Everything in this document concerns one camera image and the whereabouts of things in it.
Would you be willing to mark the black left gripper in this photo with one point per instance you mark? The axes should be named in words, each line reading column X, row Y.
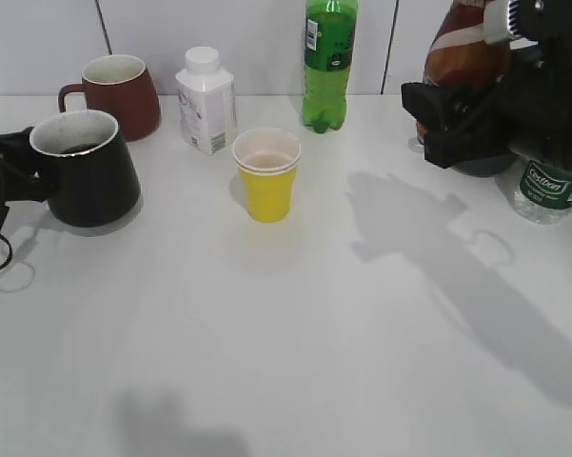
column 25, row 175

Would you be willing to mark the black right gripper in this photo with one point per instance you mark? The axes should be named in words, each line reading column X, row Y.
column 527, row 113

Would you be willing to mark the Nescafe coffee bottle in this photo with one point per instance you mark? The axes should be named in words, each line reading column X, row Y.
column 459, row 54

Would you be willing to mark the black ceramic mug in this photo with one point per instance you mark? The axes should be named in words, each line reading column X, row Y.
column 84, row 156

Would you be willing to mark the yellow paper cup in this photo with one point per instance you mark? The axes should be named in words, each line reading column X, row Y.
column 267, row 160

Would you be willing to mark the dark grey ceramic mug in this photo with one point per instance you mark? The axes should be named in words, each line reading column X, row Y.
column 486, row 167

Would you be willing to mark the Cestbon water bottle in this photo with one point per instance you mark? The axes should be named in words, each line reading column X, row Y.
column 541, row 194

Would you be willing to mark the dark red ceramic mug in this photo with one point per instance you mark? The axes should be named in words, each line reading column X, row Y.
column 119, row 84

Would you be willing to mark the green soda bottle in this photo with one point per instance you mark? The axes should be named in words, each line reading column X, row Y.
column 330, row 30

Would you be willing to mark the white plastic milk bottle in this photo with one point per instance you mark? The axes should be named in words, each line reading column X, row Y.
column 207, row 101

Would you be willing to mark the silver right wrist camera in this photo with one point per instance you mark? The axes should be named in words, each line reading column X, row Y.
column 501, row 22

